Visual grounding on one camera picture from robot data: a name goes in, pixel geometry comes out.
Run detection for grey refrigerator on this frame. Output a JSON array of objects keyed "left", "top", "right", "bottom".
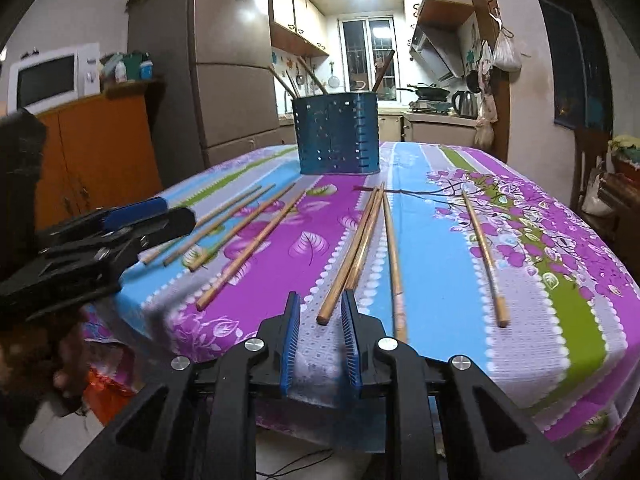
[{"left": 126, "top": 0, "right": 282, "bottom": 187}]

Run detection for blue perforated utensil holder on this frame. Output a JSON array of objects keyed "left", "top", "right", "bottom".
[{"left": 291, "top": 90, "right": 380, "bottom": 176}]

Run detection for white microwave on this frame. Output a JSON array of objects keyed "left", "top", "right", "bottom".
[{"left": 7, "top": 47, "right": 82, "bottom": 112}]

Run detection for black wok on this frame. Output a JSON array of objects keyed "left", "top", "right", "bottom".
[{"left": 395, "top": 83, "right": 452, "bottom": 102}]

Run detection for black cable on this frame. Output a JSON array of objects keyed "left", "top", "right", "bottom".
[{"left": 254, "top": 449, "right": 334, "bottom": 480}]

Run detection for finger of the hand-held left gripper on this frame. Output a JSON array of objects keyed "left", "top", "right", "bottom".
[
  {"left": 36, "top": 197, "right": 170, "bottom": 250},
  {"left": 44, "top": 208, "right": 197, "bottom": 287}
]

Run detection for orange wooden cabinet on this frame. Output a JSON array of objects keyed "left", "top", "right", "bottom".
[{"left": 29, "top": 81, "right": 167, "bottom": 233}]

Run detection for range hood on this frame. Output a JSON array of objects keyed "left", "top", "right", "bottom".
[{"left": 408, "top": 0, "right": 477, "bottom": 80}]

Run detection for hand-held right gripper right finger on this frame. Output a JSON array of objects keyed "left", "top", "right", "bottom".
[{"left": 341, "top": 289, "right": 582, "bottom": 480}]

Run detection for hanging cloth bags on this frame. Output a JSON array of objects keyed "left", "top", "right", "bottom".
[{"left": 474, "top": 75, "right": 500, "bottom": 150}]

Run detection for barred kitchen window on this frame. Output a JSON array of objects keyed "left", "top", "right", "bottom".
[{"left": 339, "top": 16, "right": 402, "bottom": 92}]

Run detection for orange bag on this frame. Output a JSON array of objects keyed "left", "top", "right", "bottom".
[{"left": 81, "top": 366, "right": 132, "bottom": 424}]

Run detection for person's left hand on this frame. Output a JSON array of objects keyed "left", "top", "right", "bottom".
[{"left": 0, "top": 310, "right": 99, "bottom": 417}]

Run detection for green box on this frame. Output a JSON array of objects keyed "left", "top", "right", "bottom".
[{"left": 122, "top": 52, "right": 146, "bottom": 81}]

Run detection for steel kettle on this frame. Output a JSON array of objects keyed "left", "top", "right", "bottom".
[{"left": 451, "top": 89, "right": 479, "bottom": 119}]

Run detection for white plastic bag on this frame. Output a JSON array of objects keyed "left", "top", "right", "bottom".
[{"left": 492, "top": 26, "right": 524, "bottom": 72}]

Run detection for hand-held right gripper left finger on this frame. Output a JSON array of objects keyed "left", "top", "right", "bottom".
[{"left": 62, "top": 290, "right": 302, "bottom": 480}]

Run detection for gas stove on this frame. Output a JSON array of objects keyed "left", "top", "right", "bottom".
[{"left": 409, "top": 99, "right": 455, "bottom": 114}]

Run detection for kitchen counter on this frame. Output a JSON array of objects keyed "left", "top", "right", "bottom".
[{"left": 377, "top": 109, "right": 482, "bottom": 152}]

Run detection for upper kitchen cabinets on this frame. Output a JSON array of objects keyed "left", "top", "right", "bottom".
[{"left": 269, "top": 0, "right": 331, "bottom": 57}]

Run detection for dark window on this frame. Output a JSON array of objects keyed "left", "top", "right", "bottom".
[{"left": 536, "top": 0, "right": 614, "bottom": 129}]

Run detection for floral striped tablecloth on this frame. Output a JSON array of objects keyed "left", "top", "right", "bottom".
[{"left": 82, "top": 142, "right": 640, "bottom": 477}]

